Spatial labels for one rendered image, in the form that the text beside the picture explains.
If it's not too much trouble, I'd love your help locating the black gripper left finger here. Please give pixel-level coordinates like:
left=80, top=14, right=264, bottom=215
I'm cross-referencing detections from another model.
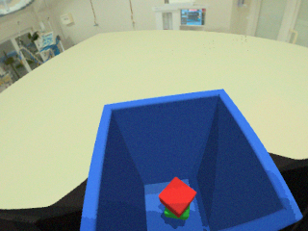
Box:
left=0, top=178, right=88, bottom=231

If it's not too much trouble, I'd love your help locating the blue open-top cup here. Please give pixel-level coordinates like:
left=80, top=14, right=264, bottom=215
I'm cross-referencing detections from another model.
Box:
left=80, top=89, right=303, bottom=231

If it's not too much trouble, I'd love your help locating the small green block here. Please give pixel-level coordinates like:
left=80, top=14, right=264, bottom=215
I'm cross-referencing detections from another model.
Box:
left=165, top=205, right=190, bottom=219

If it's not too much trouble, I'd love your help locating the red block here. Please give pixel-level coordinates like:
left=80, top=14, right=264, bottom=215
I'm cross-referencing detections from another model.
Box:
left=158, top=177, right=196, bottom=218

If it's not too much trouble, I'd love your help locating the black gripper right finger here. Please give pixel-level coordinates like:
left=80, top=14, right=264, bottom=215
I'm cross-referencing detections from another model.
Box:
left=269, top=153, right=308, bottom=231

